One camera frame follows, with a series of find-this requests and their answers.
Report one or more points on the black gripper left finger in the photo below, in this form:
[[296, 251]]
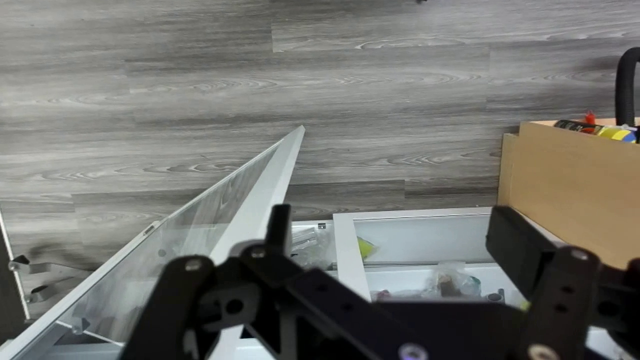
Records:
[[186, 300]]

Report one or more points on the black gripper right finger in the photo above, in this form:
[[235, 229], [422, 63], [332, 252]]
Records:
[[563, 300]]

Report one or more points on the light wooden cabinet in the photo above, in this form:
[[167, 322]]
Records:
[[573, 186]]

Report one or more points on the white glass shelf cabinet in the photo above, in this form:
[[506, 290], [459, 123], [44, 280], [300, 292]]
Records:
[[351, 252]]

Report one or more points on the small yellow tool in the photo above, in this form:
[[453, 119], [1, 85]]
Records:
[[616, 134]]

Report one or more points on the dark grey panel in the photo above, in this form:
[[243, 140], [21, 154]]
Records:
[[10, 300]]

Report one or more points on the small red tool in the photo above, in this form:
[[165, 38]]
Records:
[[588, 123]]

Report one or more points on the yellow green small item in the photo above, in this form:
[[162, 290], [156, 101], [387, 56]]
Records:
[[364, 248]]

